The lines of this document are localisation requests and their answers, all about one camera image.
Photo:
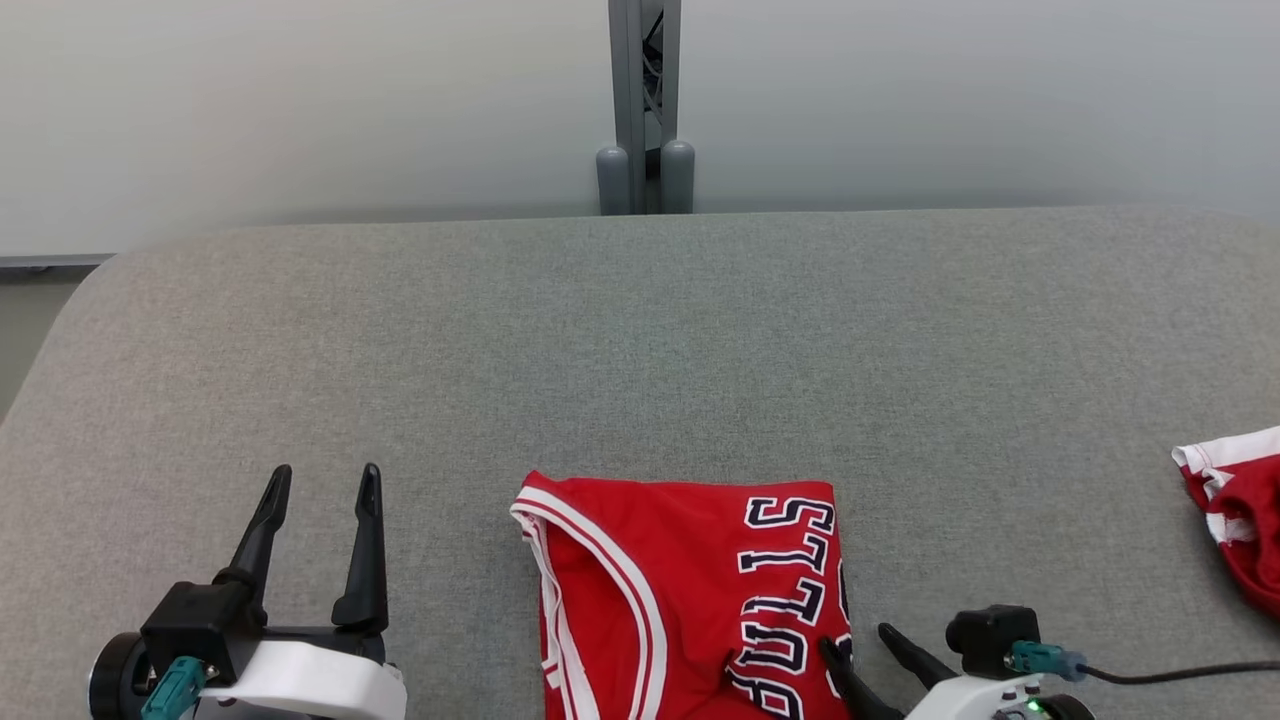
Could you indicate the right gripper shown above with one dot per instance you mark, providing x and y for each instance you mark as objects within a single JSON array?
[{"x": 1060, "y": 710}]

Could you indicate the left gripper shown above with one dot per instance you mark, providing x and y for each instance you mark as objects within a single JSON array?
[{"x": 350, "y": 640}]

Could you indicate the red Bulls basketball jersey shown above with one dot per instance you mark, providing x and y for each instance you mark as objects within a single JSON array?
[{"x": 680, "y": 600}]

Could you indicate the red shorts with white stripes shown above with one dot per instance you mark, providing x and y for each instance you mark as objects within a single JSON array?
[{"x": 1240, "y": 510}]

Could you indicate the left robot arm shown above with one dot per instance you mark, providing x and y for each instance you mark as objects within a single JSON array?
[{"x": 300, "y": 680}]

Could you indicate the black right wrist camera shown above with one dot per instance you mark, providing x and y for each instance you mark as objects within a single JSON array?
[{"x": 985, "y": 635}]

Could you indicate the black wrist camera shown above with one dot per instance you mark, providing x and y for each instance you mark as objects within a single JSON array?
[
  {"x": 985, "y": 635},
  {"x": 200, "y": 620}
]

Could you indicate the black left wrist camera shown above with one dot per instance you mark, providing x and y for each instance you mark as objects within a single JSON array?
[{"x": 200, "y": 620}]

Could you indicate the grey metal partition post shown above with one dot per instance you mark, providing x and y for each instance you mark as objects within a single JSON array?
[{"x": 628, "y": 100}]

